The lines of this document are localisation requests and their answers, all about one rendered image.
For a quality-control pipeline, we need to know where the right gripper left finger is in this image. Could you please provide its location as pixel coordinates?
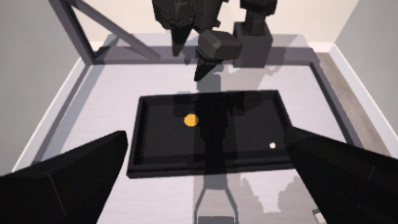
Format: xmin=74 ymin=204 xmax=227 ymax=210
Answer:
xmin=0 ymin=130 xmax=128 ymax=224

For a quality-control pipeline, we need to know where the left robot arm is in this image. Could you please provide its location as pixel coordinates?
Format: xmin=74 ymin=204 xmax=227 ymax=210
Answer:
xmin=152 ymin=0 xmax=278 ymax=36

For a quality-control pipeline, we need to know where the black metal overhead frame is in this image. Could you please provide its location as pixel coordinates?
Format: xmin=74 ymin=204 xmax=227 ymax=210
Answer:
xmin=48 ymin=0 xmax=161 ymax=65

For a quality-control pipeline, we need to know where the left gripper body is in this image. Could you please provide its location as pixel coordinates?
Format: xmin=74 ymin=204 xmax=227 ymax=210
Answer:
xmin=189 ymin=0 xmax=242 ymax=59

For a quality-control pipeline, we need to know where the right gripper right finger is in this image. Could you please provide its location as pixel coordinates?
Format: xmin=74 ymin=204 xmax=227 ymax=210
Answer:
xmin=283 ymin=126 xmax=398 ymax=224

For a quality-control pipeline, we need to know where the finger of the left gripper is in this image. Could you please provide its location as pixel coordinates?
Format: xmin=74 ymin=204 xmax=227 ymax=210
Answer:
xmin=171 ymin=25 xmax=192 ymax=57
xmin=194 ymin=48 xmax=231 ymax=82

